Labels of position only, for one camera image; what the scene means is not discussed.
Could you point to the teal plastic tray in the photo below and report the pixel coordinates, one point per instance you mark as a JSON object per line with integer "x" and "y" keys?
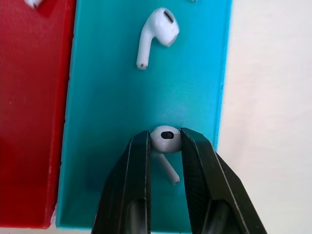
{"x": 117, "y": 97}

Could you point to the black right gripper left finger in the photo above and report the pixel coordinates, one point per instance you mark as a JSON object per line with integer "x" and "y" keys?
{"x": 126, "y": 185}

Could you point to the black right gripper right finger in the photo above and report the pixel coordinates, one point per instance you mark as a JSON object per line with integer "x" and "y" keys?
{"x": 214, "y": 185}

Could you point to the white earbud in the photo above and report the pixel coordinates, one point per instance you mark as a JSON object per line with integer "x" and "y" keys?
{"x": 33, "y": 2}
{"x": 159, "y": 31}
{"x": 165, "y": 143}

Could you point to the red plastic tray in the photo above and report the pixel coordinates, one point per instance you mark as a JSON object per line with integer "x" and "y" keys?
{"x": 29, "y": 109}

